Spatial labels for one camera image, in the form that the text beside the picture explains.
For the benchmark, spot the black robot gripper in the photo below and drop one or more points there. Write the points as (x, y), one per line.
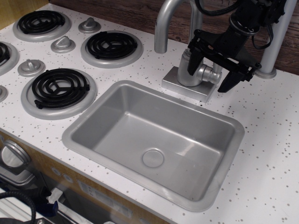
(227, 50)

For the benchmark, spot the silver faucet lever handle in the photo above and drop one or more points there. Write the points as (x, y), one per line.
(206, 73)

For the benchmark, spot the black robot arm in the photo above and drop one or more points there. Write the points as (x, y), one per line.
(250, 15)

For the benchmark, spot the silver vertical support pole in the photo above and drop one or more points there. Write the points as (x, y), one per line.
(267, 71)

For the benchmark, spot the grey toy sink basin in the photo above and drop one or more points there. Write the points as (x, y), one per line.
(175, 149)

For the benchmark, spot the back right stove burner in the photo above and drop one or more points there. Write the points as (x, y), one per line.
(111, 49)

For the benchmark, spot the silver stove knob top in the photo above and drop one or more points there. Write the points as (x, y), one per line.
(89, 26)

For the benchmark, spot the silver stove knob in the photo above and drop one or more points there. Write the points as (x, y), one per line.
(31, 68)
(89, 26)
(63, 45)

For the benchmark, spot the silver stove knob middle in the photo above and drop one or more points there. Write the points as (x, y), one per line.
(63, 45)

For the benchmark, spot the front right stove burner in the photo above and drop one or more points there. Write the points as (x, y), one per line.
(58, 94)

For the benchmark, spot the back left stove burner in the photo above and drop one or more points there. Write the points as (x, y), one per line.
(41, 26)

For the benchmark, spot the silver stove knob lower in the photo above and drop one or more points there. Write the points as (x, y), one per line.
(31, 68)

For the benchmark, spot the left edge stove burner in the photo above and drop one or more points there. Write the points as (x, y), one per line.
(9, 57)

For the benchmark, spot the silver stove knob edge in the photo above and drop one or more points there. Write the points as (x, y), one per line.
(3, 93)

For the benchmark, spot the blue clamp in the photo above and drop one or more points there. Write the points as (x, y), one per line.
(52, 209)

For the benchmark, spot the silver oven dial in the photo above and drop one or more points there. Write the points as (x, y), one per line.
(13, 157)

